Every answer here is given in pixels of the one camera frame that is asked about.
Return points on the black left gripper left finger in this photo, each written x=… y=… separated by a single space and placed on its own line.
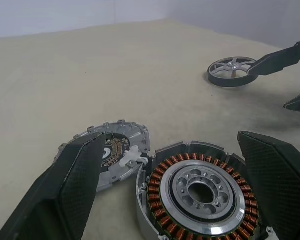
x=72 y=190

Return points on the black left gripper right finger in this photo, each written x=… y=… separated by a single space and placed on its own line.
x=277 y=180

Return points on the silver stator housing copper coils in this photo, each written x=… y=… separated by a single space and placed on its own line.
x=227 y=207

